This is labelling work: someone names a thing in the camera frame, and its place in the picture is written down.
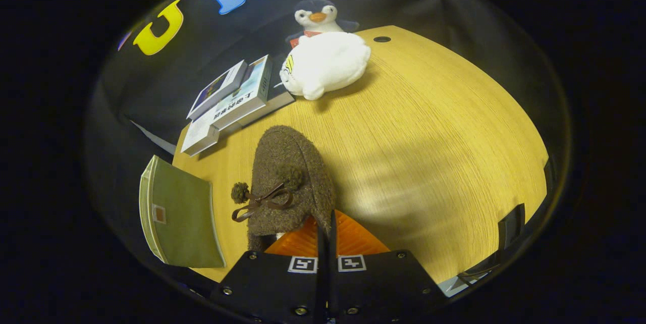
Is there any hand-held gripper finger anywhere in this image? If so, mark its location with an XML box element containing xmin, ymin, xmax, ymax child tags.
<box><xmin>328</xmin><ymin>209</ymin><xmax>450</xmax><ymax>324</ymax></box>
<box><xmin>209</xmin><ymin>215</ymin><xmax>329</xmax><ymax>324</ymax></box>

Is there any brown fuzzy shoe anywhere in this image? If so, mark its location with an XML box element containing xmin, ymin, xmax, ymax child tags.
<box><xmin>231</xmin><ymin>125</ymin><xmax>335</xmax><ymax>253</ymax></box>

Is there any green fabric storage box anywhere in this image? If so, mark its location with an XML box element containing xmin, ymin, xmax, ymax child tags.
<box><xmin>139</xmin><ymin>155</ymin><xmax>227</xmax><ymax>269</ymax></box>

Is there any dark furniture piece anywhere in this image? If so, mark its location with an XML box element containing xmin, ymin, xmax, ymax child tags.
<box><xmin>497</xmin><ymin>203</ymin><xmax>526</xmax><ymax>250</ymax></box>

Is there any white book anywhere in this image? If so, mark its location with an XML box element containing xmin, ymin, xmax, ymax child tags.
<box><xmin>180</xmin><ymin>112</ymin><xmax>221</xmax><ymax>157</ymax></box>

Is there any teal cover book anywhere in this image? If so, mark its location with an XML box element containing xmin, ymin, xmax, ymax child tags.
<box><xmin>212</xmin><ymin>55</ymin><xmax>273</xmax><ymax>131</ymax></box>

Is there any small blue cover book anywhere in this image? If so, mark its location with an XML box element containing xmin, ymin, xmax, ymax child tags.
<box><xmin>186</xmin><ymin>60</ymin><xmax>249</xmax><ymax>121</ymax></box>

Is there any white plush toy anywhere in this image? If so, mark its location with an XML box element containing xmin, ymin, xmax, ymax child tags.
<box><xmin>279</xmin><ymin>31</ymin><xmax>371</xmax><ymax>101</ymax></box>

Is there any penguin plush toy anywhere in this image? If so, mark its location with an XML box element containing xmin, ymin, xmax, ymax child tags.
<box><xmin>285</xmin><ymin>0</ymin><xmax>360</xmax><ymax>47</ymax></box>

